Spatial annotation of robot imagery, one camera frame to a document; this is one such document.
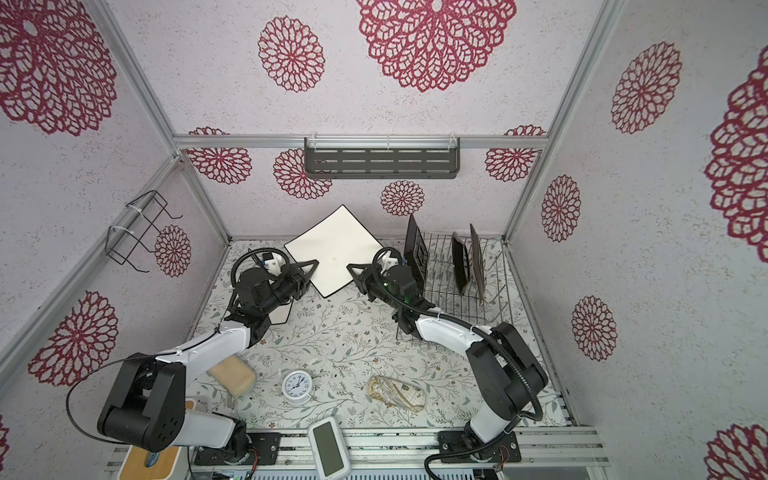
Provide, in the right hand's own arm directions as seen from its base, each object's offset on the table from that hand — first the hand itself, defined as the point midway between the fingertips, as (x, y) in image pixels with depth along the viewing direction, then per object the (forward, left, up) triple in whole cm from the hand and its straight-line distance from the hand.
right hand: (345, 262), depth 78 cm
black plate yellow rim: (+12, -39, -14) cm, 43 cm away
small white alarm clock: (-24, +13, -24) cm, 36 cm away
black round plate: (+11, -33, -12) cm, 37 cm away
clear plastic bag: (-25, -13, -24) cm, 37 cm away
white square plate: (+10, +4, -1) cm, 10 cm away
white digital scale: (-39, +2, -23) cm, 45 cm away
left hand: (+2, +8, -4) cm, 9 cm away
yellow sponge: (-23, +29, -22) cm, 43 cm away
